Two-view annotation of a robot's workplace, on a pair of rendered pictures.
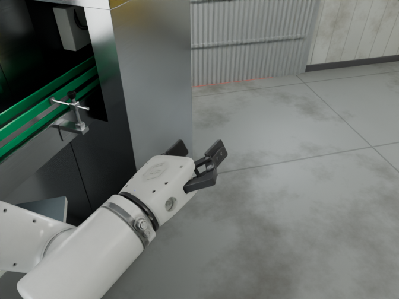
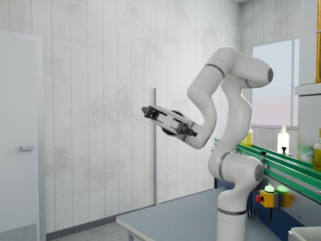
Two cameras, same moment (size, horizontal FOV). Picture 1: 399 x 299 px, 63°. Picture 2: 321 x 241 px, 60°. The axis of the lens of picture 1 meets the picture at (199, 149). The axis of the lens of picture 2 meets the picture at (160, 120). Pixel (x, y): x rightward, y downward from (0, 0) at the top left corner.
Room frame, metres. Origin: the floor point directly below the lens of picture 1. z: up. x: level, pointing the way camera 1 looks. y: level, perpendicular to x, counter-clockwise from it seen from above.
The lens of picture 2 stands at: (1.05, -0.30, 1.42)
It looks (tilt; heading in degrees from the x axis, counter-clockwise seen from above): 2 degrees down; 155
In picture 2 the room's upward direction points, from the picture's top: straight up
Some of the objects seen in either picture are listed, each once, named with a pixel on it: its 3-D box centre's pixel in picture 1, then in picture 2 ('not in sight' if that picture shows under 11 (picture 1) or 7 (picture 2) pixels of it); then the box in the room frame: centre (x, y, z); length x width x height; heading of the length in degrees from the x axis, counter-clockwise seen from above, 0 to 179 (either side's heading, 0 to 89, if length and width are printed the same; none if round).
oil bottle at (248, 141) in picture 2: not in sight; (248, 137); (-0.67, 1.28, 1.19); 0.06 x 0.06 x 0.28; 68
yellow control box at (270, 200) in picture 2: not in sight; (268, 198); (0.00, 0.80, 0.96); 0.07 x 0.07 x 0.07; 68
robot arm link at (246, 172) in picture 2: not in sight; (239, 183); (0.16, 0.47, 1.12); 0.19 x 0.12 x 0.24; 17
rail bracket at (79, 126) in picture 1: (73, 117); not in sight; (1.02, 0.47, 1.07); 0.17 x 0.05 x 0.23; 68
